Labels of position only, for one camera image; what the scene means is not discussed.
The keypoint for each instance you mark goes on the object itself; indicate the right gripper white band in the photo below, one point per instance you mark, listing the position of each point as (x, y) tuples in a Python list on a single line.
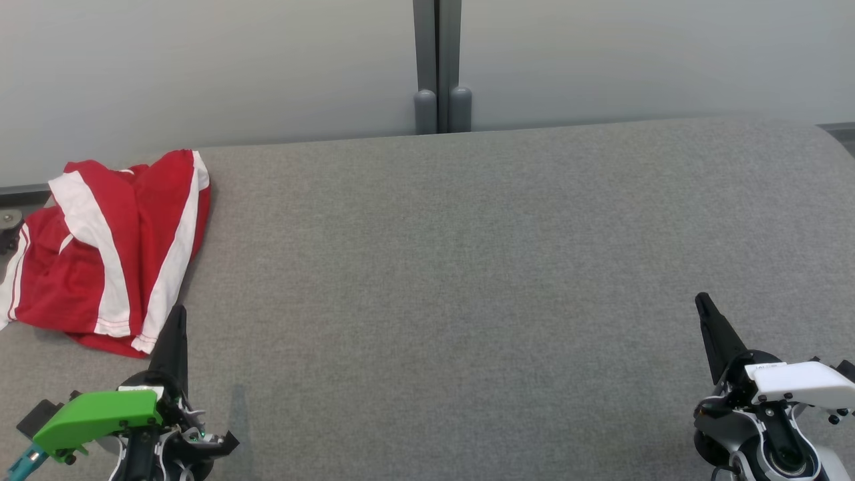
[(795, 384)]

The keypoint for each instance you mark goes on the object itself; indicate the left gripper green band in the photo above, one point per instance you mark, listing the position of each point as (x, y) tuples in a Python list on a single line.
[(93, 417)]

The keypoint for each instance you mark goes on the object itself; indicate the red white-striped shorts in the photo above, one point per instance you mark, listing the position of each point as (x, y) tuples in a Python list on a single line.
[(167, 200)]

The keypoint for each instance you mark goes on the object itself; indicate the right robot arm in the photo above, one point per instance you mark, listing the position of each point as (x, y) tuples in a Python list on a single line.
[(761, 441)]

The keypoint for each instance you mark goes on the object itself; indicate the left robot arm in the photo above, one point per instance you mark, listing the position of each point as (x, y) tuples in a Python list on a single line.
[(150, 457)]

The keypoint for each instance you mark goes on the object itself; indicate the grey round metal fitting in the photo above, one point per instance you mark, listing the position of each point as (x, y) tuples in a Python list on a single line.
[(10, 218)]

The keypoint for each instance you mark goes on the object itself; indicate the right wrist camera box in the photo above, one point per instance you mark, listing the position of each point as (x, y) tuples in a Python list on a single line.
[(847, 371)]

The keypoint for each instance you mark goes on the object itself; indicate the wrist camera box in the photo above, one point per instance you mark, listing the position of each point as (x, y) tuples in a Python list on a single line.
[(847, 371), (40, 415)]

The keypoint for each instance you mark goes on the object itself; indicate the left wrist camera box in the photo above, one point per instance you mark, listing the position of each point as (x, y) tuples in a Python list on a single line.
[(40, 415)]

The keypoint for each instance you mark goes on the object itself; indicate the grey partition post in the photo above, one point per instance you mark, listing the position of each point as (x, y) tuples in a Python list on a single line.
[(425, 60), (454, 60)]

